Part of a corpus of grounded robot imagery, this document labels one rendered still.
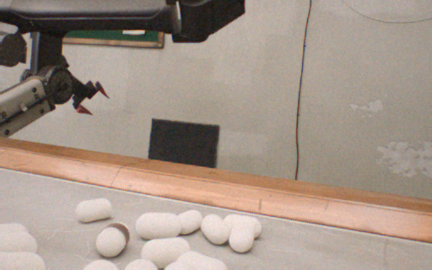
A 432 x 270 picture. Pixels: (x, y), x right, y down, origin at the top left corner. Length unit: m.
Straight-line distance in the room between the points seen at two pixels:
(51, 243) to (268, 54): 2.12
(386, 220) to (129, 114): 2.25
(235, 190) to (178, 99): 2.02
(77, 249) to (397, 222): 0.30
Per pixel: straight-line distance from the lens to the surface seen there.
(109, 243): 0.27
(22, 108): 1.03
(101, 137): 2.65
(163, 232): 0.31
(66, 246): 0.30
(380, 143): 2.35
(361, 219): 0.42
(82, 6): 0.72
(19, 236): 0.27
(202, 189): 0.44
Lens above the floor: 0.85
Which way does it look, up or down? 3 degrees down
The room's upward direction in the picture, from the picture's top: 5 degrees clockwise
